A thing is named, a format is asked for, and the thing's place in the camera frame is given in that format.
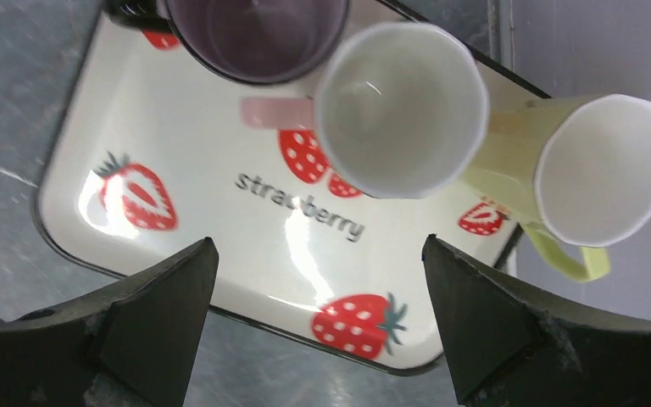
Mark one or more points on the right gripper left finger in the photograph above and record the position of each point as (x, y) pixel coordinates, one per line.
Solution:
(130, 343)

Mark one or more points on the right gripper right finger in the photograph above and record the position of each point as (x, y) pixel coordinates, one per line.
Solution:
(509, 343)

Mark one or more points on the mauve mug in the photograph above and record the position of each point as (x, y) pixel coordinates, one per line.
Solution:
(257, 43)

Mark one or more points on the yellow mug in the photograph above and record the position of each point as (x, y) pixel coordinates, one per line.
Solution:
(575, 173)

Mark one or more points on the cream pink mug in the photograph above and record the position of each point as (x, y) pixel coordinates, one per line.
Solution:
(399, 111)

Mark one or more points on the strawberry pattern tray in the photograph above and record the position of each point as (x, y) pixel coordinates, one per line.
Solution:
(151, 155)

